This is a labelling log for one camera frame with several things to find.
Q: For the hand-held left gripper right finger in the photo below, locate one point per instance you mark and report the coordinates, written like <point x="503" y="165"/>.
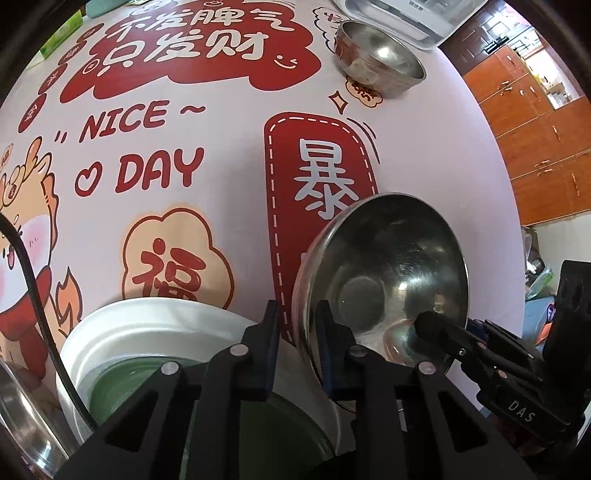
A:
<point x="325" y="353"/>

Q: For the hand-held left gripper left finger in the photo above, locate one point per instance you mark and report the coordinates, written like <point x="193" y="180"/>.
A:
<point x="271" y="353"/>

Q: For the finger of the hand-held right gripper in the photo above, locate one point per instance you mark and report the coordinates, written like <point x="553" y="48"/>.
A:
<point x="461" y="350"/>
<point x="512" y="353"/>

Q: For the deep steel bowl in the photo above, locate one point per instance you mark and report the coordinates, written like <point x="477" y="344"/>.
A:
<point x="392" y="258"/>

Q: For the large white plate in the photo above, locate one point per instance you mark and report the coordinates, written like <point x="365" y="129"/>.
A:
<point x="138" y="314"/>

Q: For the green plate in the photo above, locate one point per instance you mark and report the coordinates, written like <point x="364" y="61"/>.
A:
<point x="124" y="385"/>

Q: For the wide steel bowl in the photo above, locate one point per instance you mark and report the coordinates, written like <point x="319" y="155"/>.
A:
<point x="27" y="415"/>

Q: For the small steel bowl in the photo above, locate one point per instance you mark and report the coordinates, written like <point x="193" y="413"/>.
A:
<point x="383" y="50"/>

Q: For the white bottle sterilizer cabinet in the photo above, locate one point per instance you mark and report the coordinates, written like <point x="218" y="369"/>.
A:
<point x="415" y="23"/>

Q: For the green tissue pack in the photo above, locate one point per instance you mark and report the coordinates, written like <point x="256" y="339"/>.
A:
<point x="60" y="41"/>

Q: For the mint canister with black lid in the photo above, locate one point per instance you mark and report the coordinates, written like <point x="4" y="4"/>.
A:
<point x="104" y="7"/>

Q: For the wooden wall cabinet unit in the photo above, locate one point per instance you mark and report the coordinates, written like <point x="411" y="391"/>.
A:
<point x="531" y="138"/>

